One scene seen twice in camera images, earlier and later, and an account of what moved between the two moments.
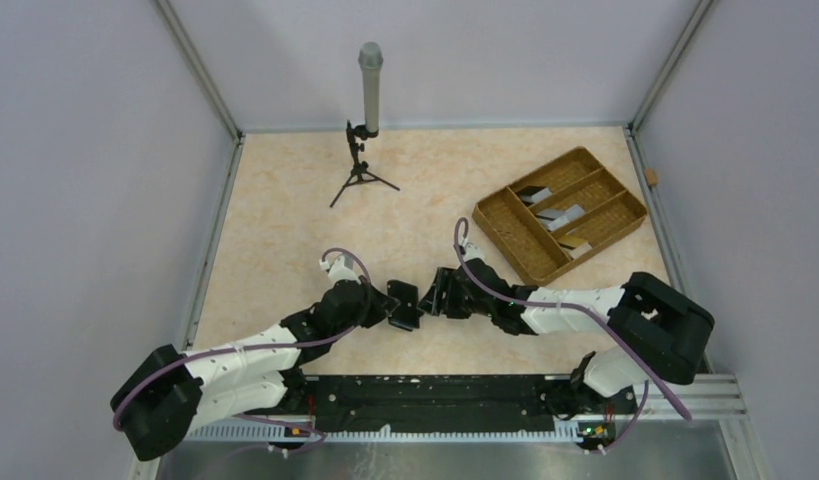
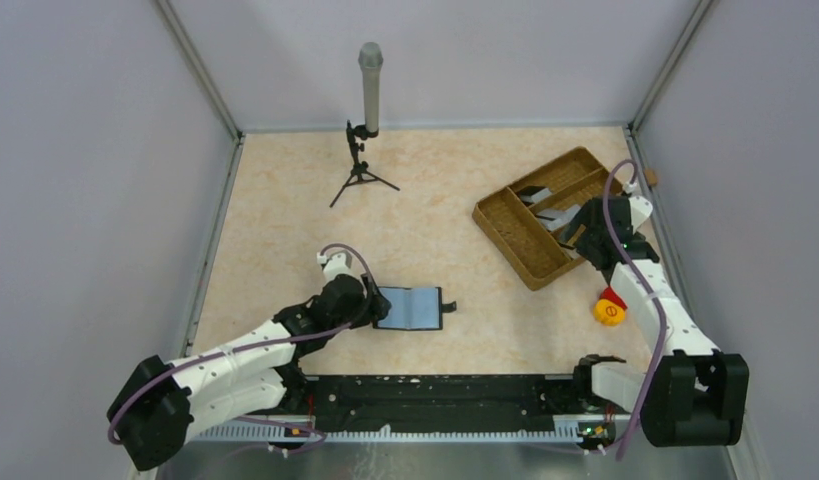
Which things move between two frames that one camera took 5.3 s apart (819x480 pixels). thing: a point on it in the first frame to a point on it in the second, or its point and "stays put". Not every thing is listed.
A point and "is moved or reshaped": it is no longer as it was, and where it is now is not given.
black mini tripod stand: x=359 y=172 stays put
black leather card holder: x=406 y=315 is moved or reshaped
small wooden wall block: x=651 y=176 stays put
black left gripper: x=380 y=307 stays put
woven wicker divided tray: x=556 y=216 stays put
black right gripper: x=445 y=281 to x=583 y=217
